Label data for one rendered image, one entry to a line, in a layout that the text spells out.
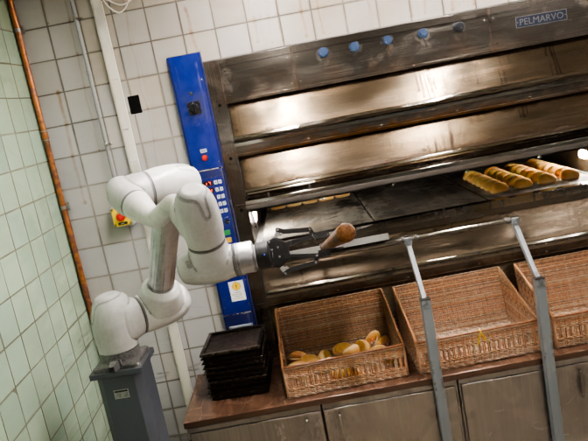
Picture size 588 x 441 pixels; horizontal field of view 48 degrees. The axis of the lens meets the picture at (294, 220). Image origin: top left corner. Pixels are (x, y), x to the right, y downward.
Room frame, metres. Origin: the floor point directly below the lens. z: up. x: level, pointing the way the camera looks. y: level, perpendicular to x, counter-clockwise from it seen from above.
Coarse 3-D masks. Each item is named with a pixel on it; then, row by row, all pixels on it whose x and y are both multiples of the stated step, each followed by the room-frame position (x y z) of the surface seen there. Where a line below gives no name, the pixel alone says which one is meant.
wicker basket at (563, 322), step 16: (560, 256) 3.19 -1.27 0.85; (528, 272) 3.18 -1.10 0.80; (544, 272) 3.17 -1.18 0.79; (560, 272) 3.17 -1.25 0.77; (576, 272) 3.16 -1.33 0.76; (528, 288) 3.02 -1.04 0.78; (560, 288) 3.15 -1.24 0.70; (576, 288) 3.14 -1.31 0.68; (528, 304) 3.04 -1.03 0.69; (560, 304) 3.13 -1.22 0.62; (576, 304) 3.12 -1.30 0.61; (560, 320) 2.73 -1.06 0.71; (576, 320) 2.73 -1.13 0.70; (560, 336) 2.73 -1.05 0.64; (576, 336) 2.73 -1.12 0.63
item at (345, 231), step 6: (336, 228) 1.04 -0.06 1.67; (342, 228) 0.98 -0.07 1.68; (348, 228) 0.98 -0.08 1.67; (354, 228) 0.99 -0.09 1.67; (336, 234) 0.99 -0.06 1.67; (342, 234) 0.98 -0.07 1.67; (348, 234) 0.98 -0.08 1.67; (354, 234) 0.99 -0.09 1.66; (330, 240) 1.32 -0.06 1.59; (336, 240) 1.07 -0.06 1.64; (342, 240) 0.98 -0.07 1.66; (348, 240) 0.98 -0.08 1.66; (324, 246) 2.01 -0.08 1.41; (330, 246) 1.55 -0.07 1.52; (336, 246) 1.39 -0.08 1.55
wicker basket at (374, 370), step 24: (312, 312) 3.20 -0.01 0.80; (336, 312) 3.19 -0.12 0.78; (384, 312) 3.18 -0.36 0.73; (288, 336) 3.17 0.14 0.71; (312, 336) 3.16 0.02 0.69; (336, 336) 3.16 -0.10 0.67; (360, 336) 3.16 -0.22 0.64; (288, 360) 3.14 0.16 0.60; (336, 360) 2.75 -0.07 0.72; (360, 360) 2.99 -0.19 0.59; (384, 360) 2.75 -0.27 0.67; (288, 384) 2.86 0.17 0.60; (312, 384) 2.75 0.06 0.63; (336, 384) 2.78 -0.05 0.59; (360, 384) 2.75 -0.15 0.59
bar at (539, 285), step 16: (480, 224) 2.86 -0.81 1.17; (496, 224) 2.86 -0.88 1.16; (512, 224) 2.85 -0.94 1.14; (400, 240) 2.87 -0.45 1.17; (416, 240) 2.87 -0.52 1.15; (528, 256) 2.73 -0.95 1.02; (416, 272) 2.76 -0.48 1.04; (544, 288) 2.63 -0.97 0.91; (544, 304) 2.63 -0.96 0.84; (432, 320) 2.64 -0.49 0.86; (544, 320) 2.63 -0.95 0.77; (432, 336) 2.64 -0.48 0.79; (544, 336) 2.63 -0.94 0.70; (432, 352) 2.64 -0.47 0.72; (544, 352) 2.63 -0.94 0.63; (432, 368) 2.64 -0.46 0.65; (544, 368) 2.65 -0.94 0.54; (448, 416) 2.64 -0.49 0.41; (560, 416) 2.63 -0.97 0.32; (448, 432) 2.64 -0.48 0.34; (560, 432) 2.63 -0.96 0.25
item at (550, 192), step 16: (528, 192) 3.26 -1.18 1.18; (544, 192) 3.22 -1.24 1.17; (560, 192) 3.22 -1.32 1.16; (576, 192) 3.22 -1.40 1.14; (448, 208) 3.26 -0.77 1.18; (464, 208) 3.23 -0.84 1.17; (480, 208) 3.23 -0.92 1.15; (368, 224) 3.25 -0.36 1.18; (384, 224) 3.24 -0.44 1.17; (400, 224) 3.24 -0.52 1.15; (288, 240) 3.25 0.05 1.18; (320, 240) 3.25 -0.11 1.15
